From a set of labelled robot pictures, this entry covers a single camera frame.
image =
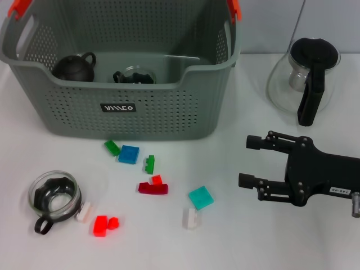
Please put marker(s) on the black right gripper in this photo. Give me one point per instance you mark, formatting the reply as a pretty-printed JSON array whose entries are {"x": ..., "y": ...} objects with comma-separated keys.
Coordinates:
[{"x": 315, "y": 171}]

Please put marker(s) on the grey perforated storage basket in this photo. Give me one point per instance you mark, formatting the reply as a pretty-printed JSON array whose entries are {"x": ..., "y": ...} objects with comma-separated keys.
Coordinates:
[{"x": 168, "y": 112}]

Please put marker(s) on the dark red toy brick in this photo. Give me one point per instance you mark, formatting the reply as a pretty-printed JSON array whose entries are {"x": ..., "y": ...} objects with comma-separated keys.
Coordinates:
[{"x": 153, "y": 188}]

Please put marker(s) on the glass teacup black holder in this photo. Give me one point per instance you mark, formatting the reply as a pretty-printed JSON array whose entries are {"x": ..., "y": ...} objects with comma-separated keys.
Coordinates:
[
  {"x": 140, "y": 78},
  {"x": 42, "y": 194}
]

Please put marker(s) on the green wide toy brick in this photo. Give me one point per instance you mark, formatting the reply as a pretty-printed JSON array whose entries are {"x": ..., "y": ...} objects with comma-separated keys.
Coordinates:
[{"x": 112, "y": 147}]

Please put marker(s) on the orange-red small toy brick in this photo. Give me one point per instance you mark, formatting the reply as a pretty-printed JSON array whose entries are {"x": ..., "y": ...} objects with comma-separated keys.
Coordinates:
[
  {"x": 114, "y": 223},
  {"x": 156, "y": 178}
]

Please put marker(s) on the orange-red long toy brick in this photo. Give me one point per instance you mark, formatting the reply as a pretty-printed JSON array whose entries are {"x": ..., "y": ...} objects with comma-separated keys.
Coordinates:
[{"x": 99, "y": 226}]

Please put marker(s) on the green narrow toy brick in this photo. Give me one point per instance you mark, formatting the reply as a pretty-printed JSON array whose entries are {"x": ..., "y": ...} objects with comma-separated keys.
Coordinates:
[{"x": 150, "y": 164}]

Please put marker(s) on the dark clay teapot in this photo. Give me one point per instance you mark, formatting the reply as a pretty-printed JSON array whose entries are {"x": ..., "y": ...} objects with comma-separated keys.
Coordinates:
[{"x": 73, "y": 67}]

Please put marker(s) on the blue toy brick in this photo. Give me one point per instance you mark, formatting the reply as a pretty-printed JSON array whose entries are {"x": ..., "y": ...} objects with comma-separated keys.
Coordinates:
[{"x": 128, "y": 154}]

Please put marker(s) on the translucent white toy brick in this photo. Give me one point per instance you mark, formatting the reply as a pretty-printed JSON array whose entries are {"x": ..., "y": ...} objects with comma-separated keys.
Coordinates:
[{"x": 191, "y": 218}]

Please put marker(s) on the teal toy brick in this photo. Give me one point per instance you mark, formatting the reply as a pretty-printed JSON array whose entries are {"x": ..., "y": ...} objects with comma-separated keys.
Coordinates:
[{"x": 200, "y": 198}]

